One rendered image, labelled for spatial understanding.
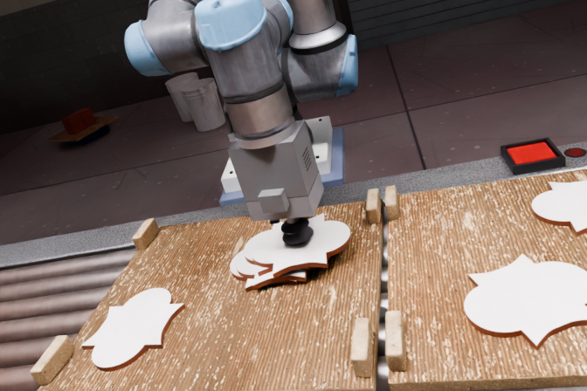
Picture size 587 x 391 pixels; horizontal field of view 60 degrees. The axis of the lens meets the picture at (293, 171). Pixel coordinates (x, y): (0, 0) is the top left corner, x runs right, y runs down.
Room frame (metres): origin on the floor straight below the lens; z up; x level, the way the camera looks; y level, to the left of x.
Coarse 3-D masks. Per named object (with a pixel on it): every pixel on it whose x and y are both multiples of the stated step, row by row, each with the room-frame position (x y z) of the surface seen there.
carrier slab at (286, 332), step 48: (192, 240) 0.72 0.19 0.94; (240, 240) 0.68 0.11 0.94; (144, 288) 0.62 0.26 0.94; (192, 288) 0.59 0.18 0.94; (240, 288) 0.56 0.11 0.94; (288, 288) 0.53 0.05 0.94; (336, 288) 0.50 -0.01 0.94; (192, 336) 0.49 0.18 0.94; (240, 336) 0.47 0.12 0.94; (288, 336) 0.44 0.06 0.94; (336, 336) 0.42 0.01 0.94; (48, 384) 0.48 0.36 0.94; (96, 384) 0.46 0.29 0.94; (144, 384) 0.44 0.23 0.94; (192, 384) 0.42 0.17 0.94; (240, 384) 0.40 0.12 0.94; (288, 384) 0.38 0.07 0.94; (336, 384) 0.36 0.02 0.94
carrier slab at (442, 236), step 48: (432, 192) 0.65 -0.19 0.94; (480, 192) 0.62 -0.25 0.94; (528, 192) 0.58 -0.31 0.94; (432, 240) 0.54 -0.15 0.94; (480, 240) 0.51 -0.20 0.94; (528, 240) 0.49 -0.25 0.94; (576, 240) 0.46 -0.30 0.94; (432, 288) 0.45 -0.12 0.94; (432, 336) 0.39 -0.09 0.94; (480, 336) 0.37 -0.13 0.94; (576, 336) 0.34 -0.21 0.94; (432, 384) 0.33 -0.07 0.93; (480, 384) 0.32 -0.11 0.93; (528, 384) 0.31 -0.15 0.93; (576, 384) 0.30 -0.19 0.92
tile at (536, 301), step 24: (528, 264) 0.44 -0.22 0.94; (552, 264) 0.43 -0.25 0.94; (480, 288) 0.42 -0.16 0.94; (504, 288) 0.41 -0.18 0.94; (528, 288) 0.40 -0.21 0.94; (552, 288) 0.39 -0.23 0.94; (576, 288) 0.38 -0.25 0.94; (480, 312) 0.39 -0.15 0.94; (504, 312) 0.38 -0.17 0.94; (528, 312) 0.37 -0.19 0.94; (552, 312) 0.36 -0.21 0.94; (576, 312) 0.36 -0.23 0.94; (504, 336) 0.36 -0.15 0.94; (528, 336) 0.34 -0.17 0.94
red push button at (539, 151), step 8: (536, 144) 0.72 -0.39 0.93; (544, 144) 0.71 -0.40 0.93; (512, 152) 0.71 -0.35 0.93; (520, 152) 0.71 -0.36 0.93; (528, 152) 0.70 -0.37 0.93; (536, 152) 0.69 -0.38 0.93; (544, 152) 0.68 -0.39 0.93; (552, 152) 0.68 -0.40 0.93; (520, 160) 0.68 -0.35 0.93; (528, 160) 0.68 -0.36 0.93; (536, 160) 0.67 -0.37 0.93
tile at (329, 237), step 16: (320, 224) 0.60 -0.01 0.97; (336, 224) 0.59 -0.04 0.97; (272, 240) 0.60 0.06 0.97; (320, 240) 0.56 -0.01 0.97; (336, 240) 0.55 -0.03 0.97; (256, 256) 0.57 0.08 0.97; (272, 256) 0.56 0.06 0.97; (288, 256) 0.55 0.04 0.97; (304, 256) 0.54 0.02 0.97; (320, 256) 0.53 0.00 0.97
